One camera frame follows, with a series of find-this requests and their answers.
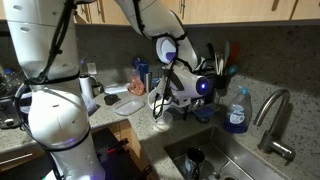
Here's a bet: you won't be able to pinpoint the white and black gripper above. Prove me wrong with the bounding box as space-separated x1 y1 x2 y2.
157 68 191 107

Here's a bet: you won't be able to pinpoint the white ceramic bowl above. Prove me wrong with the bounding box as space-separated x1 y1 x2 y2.
148 89 168 113

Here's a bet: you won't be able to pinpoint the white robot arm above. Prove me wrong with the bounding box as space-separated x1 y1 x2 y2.
3 0 208 180

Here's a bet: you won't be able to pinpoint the clear plastic bowl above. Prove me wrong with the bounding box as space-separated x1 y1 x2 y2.
152 112 173 133

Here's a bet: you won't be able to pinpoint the silver metal cup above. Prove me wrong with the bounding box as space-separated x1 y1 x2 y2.
145 72 152 93

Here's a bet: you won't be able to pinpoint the large white plate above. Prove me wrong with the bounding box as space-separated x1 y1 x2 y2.
156 37 176 64

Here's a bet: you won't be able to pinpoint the blue tumbler bottle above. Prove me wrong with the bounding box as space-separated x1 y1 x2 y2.
132 58 149 83

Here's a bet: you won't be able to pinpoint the red plastic bag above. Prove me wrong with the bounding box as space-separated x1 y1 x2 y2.
128 70 145 96

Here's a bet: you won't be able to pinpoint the blue sponge in tray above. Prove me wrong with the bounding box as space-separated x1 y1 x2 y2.
193 104 220 122

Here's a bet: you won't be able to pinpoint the black utensil holder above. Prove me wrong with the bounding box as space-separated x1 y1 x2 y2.
214 75 229 89

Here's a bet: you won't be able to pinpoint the clear rectangular container lid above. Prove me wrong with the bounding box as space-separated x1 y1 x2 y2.
112 99 145 116

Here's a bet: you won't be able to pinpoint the teal spatula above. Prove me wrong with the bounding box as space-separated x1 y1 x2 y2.
224 40 230 67

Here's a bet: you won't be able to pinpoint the red spatula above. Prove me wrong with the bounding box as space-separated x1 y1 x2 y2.
229 43 240 65

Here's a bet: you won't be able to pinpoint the blue dish soap bottle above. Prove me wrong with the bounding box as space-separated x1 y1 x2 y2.
223 87 252 134

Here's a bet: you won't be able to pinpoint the black cup in sink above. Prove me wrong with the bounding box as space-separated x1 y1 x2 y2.
185 148 205 180

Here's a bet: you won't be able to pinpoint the stainless steel sink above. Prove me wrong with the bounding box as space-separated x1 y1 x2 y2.
165 128 291 180

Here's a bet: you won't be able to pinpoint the stainless steel faucet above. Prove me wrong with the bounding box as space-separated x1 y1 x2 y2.
253 89 296 162

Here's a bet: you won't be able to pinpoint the wooden upper cabinets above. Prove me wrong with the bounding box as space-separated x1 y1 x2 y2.
74 0 320 25

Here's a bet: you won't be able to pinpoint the white thermos with handle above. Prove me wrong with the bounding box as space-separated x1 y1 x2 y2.
79 74 104 99

